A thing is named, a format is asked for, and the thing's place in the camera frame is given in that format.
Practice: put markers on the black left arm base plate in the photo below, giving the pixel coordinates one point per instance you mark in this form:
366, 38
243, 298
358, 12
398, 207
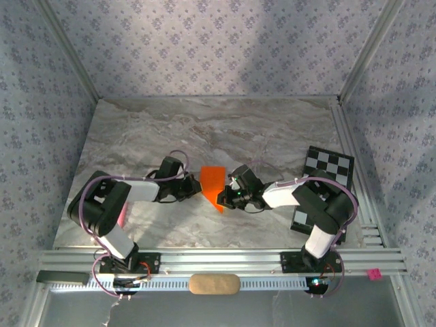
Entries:
153, 262

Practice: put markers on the orange cloth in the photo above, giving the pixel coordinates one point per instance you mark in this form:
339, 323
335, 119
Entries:
213, 184

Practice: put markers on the flat black bar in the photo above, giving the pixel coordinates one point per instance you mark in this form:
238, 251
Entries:
61, 277

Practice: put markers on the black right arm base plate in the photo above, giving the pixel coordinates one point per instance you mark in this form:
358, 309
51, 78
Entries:
289, 262

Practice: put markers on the aluminium frame post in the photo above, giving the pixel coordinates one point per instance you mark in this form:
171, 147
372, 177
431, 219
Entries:
371, 47

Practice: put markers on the small pink block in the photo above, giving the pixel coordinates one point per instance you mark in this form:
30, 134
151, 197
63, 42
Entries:
374, 274

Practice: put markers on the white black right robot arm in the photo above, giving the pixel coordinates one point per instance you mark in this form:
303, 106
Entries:
320, 207

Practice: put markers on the long aluminium profile rail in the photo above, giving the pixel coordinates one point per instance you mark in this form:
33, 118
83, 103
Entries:
221, 260

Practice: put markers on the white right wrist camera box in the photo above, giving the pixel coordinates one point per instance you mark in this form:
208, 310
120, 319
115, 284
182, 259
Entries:
234, 181

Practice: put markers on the tan oval cork pad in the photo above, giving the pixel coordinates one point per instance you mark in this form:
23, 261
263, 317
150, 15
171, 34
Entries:
214, 284

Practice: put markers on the pink marker pen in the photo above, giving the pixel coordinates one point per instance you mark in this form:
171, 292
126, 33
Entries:
121, 218

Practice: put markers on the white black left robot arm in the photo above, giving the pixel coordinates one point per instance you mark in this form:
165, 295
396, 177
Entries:
98, 211

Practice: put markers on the aluminium side rail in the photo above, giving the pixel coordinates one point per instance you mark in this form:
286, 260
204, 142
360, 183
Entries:
340, 126

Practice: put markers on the controller board with green light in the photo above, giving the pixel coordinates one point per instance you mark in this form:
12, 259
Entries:
316, 282

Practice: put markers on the black grey checkerboard panel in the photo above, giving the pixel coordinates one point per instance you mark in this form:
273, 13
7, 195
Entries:
327, 163

